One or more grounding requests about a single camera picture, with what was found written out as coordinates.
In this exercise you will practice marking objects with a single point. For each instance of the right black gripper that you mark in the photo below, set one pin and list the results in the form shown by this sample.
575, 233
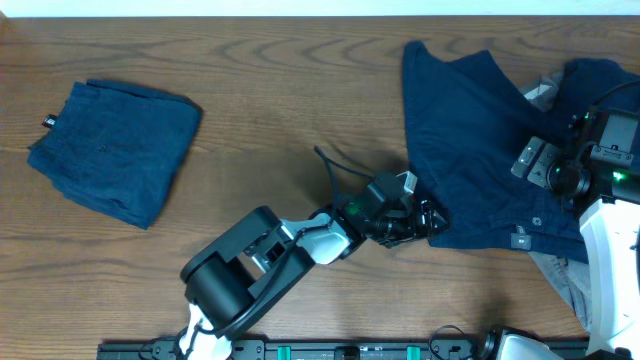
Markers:
538, 173

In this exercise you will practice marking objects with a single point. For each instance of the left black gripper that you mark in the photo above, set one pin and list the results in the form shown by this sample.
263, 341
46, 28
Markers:
424, 227

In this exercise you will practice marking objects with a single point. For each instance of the navy blue shorts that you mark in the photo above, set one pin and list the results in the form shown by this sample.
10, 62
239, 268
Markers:
466, 124
115, 148

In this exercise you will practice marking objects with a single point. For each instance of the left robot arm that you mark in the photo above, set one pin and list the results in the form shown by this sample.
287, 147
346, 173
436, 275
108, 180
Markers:
234, 281

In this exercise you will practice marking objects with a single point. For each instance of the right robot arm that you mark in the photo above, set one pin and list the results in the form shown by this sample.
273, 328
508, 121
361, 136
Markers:
611, 235

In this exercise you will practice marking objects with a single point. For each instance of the grey shorts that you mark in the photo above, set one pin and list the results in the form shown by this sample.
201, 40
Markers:
570, 279

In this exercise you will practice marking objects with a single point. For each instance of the folded navy blue shorts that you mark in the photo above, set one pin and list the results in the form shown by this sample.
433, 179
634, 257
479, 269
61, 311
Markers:
115, 148

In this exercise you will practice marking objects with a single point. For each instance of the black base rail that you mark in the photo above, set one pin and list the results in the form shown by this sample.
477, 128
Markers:
261, 350

